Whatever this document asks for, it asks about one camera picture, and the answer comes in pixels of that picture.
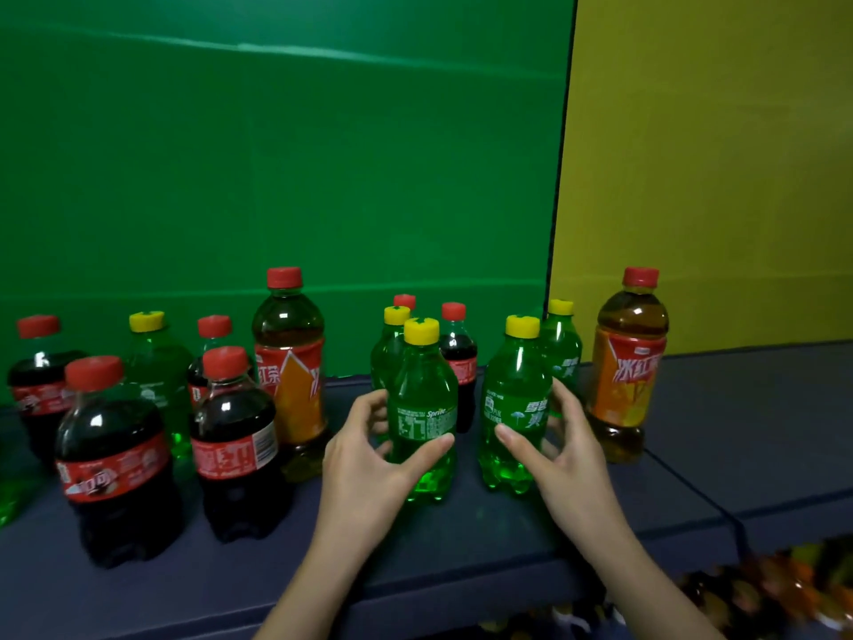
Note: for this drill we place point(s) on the person's left hand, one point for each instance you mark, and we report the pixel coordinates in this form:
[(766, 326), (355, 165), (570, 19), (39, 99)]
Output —
[(360, 479)]

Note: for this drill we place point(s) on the person's right hand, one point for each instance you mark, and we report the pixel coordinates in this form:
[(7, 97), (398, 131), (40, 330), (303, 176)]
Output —
[(573, 476)]

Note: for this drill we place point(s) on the person's right thumb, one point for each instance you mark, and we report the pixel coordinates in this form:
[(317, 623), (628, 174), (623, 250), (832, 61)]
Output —
[(525, 451)]

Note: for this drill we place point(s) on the person's left thumb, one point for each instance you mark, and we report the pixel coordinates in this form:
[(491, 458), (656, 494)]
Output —
[(426, 456)]

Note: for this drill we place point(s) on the green soda bottle yellow cap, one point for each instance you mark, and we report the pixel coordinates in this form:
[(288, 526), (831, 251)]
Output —
[(386, 353), (6, 499), (564, 346), (423, 393), (160, 373), (513, 393)]

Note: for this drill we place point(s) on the person's left forearm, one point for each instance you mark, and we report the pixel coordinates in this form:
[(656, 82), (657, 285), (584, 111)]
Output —
[(320, 593)]

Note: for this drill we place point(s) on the person's right forearm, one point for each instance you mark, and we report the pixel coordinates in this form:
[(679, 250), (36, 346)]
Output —
[(650, 593)]

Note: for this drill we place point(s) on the small cola bottle red cap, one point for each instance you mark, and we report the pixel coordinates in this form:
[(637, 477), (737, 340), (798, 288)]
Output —
[(214, 326), (404, 301), (40, 393), (461, 356)]

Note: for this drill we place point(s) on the iced tea bottle red cap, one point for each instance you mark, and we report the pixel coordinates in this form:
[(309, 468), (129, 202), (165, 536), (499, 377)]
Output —
[(290, 383), (626, 383)]

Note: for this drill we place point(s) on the cola bottle white label patch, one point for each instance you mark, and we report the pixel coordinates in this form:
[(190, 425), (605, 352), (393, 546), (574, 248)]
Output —
[(233, 449)]

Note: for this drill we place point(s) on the blurred pile of drink bottles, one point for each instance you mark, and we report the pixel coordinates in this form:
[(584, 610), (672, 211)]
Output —
[(766, 593)]

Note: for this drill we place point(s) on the large cola bottle red cap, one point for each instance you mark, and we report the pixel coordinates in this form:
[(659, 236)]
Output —
[(113, 463)]

